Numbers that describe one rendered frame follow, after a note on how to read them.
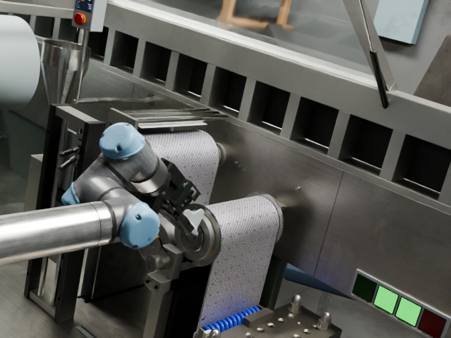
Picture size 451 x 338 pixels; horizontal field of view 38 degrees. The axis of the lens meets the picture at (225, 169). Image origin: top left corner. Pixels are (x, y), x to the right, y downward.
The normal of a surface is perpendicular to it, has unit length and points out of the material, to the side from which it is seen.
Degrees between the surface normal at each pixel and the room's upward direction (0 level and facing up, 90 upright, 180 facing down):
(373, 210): 90
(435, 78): 90
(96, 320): 0
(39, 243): 85
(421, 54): 90
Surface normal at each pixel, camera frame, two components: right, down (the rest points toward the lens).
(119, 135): -0.36, -0.53
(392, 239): -0.65, 0.09
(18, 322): 0.22, -0.93
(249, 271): 0.73, 0.35
